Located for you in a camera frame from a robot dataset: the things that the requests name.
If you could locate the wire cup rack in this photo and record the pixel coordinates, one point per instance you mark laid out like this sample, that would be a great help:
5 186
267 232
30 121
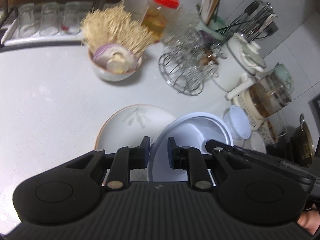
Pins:
190 56

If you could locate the upturned glass cup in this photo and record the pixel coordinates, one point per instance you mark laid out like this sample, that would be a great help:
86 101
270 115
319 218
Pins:
26 21
70 24
49 21

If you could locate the white drip tray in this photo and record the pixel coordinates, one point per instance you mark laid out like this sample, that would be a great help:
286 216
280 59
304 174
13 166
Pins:
11 35

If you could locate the green chopstick holder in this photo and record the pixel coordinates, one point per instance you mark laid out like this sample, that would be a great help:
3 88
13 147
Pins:
212 28

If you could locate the white ceramic bowl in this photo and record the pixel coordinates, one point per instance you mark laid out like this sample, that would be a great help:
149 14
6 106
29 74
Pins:
255 143

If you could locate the small pale blue plastic bowl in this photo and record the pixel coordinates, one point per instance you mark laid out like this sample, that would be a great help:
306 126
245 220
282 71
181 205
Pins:
238 123

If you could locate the person's right hand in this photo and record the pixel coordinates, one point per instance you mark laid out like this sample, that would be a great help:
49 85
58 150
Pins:
309 220

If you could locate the bowl with onion and garlic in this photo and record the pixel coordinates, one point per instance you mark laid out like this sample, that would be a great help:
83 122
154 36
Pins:
113 62

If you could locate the bundle of wooden chopsticks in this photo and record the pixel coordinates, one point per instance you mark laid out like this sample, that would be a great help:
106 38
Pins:
207 9

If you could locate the large pale blue plastic bowl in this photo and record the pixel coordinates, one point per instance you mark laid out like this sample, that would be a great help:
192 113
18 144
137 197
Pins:
194 130

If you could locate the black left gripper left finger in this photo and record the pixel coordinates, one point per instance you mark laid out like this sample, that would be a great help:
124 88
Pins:
123 161

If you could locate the red-lidded plastic jar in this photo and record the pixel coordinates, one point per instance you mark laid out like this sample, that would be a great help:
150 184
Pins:
158 15

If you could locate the dark frying pan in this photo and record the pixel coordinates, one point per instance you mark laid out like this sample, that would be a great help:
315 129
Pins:
302 145

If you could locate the glass health kettle with base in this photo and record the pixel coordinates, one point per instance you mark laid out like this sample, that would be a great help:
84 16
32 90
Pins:
264 98

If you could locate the white plate with leaf pattern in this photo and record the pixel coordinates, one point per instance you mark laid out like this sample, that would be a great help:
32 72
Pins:
128 126

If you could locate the patterned bowl with spices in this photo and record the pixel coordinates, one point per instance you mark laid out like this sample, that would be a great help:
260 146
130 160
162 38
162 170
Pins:
268 133

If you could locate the hanging utensils on wall rack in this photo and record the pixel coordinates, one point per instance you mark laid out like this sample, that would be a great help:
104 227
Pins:
256 22

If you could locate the white electric cooking pot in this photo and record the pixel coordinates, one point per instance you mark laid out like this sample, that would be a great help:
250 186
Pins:
239 60

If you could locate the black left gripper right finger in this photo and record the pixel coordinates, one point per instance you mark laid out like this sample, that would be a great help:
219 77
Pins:
191 160

